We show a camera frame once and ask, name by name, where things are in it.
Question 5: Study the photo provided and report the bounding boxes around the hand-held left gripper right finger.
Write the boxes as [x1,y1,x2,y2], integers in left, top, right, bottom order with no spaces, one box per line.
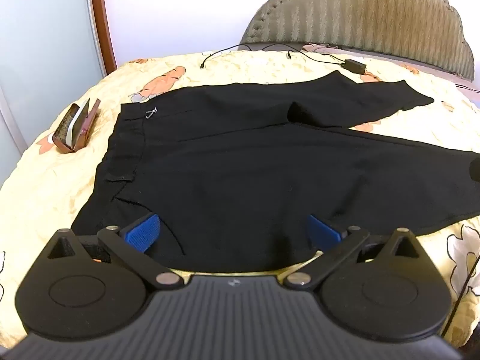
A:
[279,214,428,290]

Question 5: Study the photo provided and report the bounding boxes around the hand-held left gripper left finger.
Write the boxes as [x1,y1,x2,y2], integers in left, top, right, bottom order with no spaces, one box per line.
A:
[47,214,184,290]

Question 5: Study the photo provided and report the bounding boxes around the black pants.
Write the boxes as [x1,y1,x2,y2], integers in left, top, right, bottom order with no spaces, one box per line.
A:
[70,69,480,272]

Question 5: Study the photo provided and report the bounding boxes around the yellow printed blanket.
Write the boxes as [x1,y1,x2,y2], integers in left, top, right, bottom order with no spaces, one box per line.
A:
[0,47,480,349]

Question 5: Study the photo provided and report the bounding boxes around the olive padded headboard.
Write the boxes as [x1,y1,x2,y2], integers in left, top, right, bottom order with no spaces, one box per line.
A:
[240,0,475,81]

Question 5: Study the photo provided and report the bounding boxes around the frosted flower-print wardrobe door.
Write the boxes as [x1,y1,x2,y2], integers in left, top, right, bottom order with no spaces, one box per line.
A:
[0,0,107,158]

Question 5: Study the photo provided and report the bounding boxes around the thin black cable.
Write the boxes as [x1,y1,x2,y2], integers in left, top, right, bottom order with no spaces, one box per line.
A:
[442,251,480,340]

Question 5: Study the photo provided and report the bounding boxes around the black cable with plug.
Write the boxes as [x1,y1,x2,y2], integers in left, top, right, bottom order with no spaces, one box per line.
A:
[200,44,250,70]

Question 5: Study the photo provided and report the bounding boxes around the black adapter cable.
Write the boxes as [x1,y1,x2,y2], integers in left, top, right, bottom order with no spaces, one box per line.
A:
[262,43,347,66]

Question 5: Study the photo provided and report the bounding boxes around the brown wooden wardrobe frame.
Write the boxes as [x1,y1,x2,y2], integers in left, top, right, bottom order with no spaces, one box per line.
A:
[88,0,118,76]

